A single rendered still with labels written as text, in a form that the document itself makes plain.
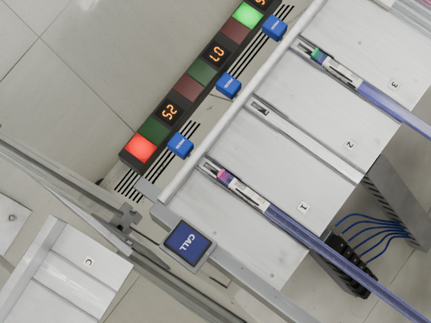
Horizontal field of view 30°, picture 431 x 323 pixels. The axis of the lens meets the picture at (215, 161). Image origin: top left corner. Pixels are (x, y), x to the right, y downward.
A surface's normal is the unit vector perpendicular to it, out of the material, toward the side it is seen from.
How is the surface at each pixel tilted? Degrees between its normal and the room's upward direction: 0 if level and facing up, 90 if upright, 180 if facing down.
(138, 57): 0
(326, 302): 0
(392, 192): 0
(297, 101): 46
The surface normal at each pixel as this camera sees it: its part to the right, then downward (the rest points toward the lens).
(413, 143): 0.58, 0.25
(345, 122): 0.00, -0.25
